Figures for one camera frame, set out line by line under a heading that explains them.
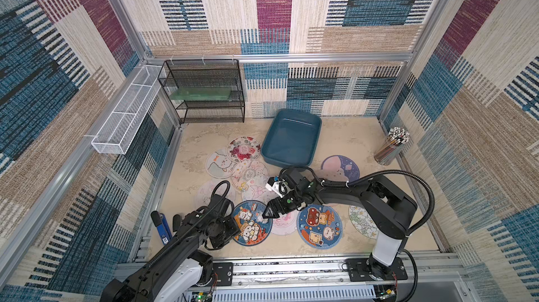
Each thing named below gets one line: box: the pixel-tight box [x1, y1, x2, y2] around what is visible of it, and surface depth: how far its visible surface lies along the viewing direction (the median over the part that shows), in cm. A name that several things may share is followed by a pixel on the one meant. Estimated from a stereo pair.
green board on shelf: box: [169, 87, 233, 102], surface depth 101 cm
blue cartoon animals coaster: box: [233, 199, 274, 247], surface depth 86 cm
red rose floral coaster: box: [226, 136, 262, 163], surface depth 110 cm
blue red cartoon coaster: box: [296, 203, 344, 251], surface depth 85 cm
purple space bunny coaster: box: [320, 154, 361, 182], surface depth 104 cm
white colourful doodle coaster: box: [230, 158, 270, 194], surface depth 101 cm
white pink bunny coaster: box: [240, 177, 278, 205], surface depth 95 cm
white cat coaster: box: [205, 149, 236, 180], surface depth 104 cm
